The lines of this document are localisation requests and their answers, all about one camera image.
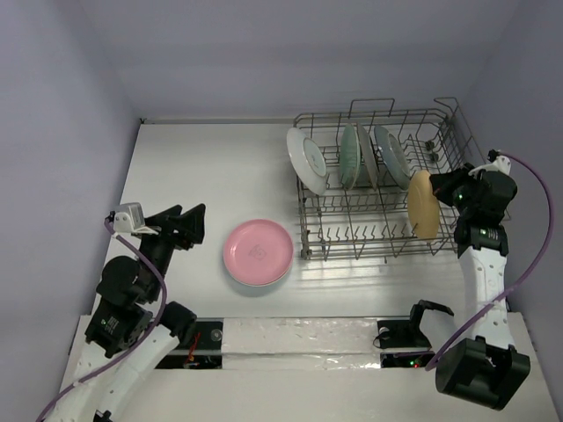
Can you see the pink plate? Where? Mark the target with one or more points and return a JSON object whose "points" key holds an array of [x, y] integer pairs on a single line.
{"points": [[258, 242]]}

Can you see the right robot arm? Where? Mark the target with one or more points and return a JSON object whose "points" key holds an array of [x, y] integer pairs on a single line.
{"points": [[476, 361]]}

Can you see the light blue plate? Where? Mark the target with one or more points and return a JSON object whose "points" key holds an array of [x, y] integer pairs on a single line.
{"points": [[256, 291]]}

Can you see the white plate with floral face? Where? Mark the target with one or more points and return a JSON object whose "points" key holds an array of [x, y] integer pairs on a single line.
{"points": [[307, 160]]}

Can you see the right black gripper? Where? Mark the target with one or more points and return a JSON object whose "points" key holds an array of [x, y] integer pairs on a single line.
{"points": [[451, 190]]}

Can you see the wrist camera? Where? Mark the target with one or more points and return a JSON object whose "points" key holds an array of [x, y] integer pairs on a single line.
{"points": [[128, 218], [495, 162]]}

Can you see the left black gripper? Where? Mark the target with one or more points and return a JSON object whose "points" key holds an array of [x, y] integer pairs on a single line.
{"points": [[191, 224]]}

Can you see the green plate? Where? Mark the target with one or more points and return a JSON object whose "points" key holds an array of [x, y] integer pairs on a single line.
{"points": [[350, 157]]}

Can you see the blue patterned plate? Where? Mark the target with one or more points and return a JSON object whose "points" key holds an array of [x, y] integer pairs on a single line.
{"points": [[393, 156]]}

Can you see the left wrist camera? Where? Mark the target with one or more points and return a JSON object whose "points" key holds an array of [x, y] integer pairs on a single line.
{"points": [[128, 218]]}

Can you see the grey plate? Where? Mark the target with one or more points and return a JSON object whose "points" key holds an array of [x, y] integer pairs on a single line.
{"points": [[368, 155]]}

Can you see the yellow plate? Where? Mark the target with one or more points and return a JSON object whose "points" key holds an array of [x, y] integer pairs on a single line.
{"points": [[422, 206]]}

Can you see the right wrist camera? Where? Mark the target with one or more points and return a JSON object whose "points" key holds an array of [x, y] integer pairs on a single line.
{"points": [[495, 162]]}

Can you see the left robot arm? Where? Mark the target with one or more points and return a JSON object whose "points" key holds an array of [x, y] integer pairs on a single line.
{"points": [[134, 325]]}

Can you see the metal wire dish rack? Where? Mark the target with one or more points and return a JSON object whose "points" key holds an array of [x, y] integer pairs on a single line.
{"points": [[367, 222]]}

